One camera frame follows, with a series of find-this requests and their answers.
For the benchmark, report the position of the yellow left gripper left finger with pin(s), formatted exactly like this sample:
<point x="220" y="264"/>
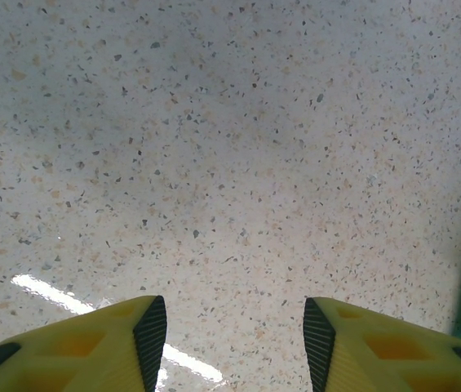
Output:
<point x="71" y="355"/>

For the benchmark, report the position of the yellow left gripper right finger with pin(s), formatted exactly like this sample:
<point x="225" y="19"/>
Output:
<point x="397" y="359"/>

